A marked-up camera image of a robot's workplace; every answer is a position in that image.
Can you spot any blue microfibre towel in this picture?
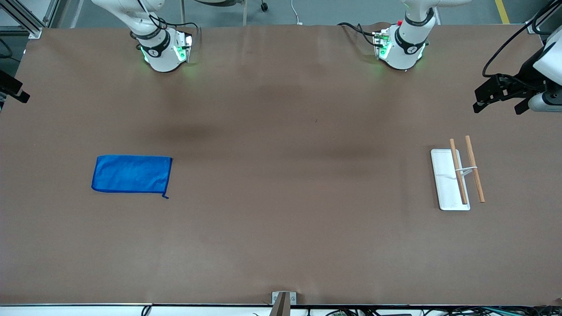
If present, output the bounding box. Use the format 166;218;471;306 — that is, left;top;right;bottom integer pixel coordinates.
91;154;173;199

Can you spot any white towel rack base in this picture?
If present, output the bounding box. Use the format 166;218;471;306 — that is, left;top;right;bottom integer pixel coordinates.
430;148;471;212

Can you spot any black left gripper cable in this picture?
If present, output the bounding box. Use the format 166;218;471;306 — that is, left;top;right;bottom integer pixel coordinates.
482;0;555;79

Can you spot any aluminium frame corner with cables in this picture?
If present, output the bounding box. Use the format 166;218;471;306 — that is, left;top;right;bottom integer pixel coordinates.
526;0;562;36

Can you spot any aluminium profile frame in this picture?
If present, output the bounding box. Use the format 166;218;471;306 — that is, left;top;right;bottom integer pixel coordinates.
0;0;60;39

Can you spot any black left arm base cable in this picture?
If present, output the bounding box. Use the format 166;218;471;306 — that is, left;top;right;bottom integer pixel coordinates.
337;22;379;47

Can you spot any metal chair frame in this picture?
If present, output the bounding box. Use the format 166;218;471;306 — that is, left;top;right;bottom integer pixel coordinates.
180;0;248;27

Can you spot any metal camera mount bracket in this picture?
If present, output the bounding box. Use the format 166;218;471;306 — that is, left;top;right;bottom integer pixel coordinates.
271;291;297;316

